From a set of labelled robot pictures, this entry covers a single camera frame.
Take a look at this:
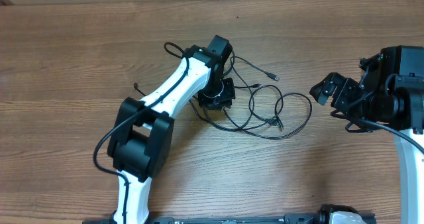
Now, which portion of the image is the black USB cable thin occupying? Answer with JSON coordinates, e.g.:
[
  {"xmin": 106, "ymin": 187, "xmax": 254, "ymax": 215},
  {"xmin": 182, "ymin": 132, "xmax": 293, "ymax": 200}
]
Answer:
[{"xmin": 228, "ymin": 53, "xmax": 281, "ymax": 132}]

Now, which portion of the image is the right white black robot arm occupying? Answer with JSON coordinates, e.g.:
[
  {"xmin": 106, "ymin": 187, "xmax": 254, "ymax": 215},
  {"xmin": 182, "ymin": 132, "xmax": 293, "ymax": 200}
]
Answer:
[{"xmin": 309, "ymin": 45, "xmax": 423, "ymax": 223}]

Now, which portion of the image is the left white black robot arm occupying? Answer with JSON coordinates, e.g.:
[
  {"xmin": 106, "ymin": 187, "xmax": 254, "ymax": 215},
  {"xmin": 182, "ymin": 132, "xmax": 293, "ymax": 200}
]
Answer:
[{"xmin": 93, "ymin": 35, "xmax": 235, "ymax": 223}]

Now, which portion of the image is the black USB cable thick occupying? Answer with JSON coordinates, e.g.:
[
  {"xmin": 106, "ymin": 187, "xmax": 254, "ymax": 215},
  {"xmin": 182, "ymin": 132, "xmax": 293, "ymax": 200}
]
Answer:
[{"xmin": 189, "ymin": 84, "xmax": 313, "ymax": 140}]

